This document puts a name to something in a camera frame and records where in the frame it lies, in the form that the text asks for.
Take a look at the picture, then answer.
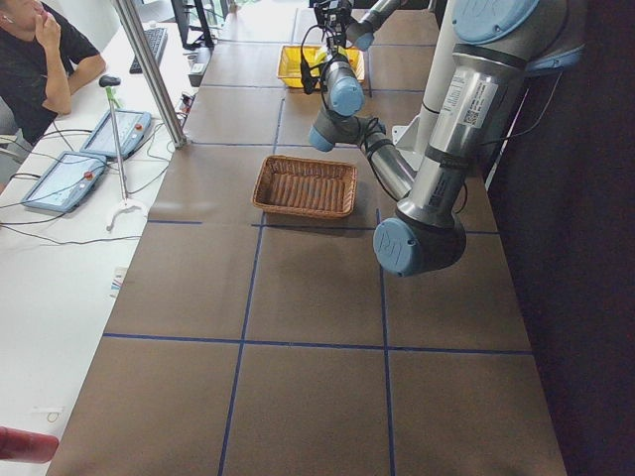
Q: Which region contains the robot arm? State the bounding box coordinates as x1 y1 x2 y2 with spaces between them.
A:
309 1 587 276
310 0 407 51

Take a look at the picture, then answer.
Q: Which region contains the far teach pendant tablet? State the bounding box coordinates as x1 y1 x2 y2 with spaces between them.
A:
79 108 153 161

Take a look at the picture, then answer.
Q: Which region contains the teach pendant tablet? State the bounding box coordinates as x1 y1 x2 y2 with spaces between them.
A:
79 108 153 161
21 151 107 212

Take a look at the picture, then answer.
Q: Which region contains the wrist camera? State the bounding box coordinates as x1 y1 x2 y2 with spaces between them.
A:
300 58 319 95

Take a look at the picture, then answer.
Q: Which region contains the aluminium frame post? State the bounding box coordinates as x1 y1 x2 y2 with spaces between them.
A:
112 0 187 150

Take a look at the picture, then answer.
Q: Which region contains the seated person black shirt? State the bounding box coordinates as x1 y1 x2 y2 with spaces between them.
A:
1 1 106 146

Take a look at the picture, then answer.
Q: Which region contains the near teach pendant tablet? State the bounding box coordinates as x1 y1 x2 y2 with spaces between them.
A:
21 151 107 212

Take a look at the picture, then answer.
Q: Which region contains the white pillar mount base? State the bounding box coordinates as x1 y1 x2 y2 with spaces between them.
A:
395 0 456 156

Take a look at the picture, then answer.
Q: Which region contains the black keyboard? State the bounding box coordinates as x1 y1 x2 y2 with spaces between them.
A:
129 27 169 75

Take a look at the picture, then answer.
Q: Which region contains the brown wicker basket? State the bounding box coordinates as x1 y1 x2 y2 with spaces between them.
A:
252 155 358 219

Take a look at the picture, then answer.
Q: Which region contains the red cylinder object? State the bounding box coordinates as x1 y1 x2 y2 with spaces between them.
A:
1 426 60 463

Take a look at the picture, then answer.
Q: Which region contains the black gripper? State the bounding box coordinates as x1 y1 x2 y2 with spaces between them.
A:
312 0 352 50

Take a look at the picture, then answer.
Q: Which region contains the yellow tape roll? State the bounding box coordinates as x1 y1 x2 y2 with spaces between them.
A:
305 46 329 77

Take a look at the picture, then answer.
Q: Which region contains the black monitor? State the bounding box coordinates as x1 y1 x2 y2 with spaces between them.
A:
171 0 214 51

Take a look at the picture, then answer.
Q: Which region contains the yellow plastic woven basket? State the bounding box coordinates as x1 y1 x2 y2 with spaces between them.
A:
277 45 365 89

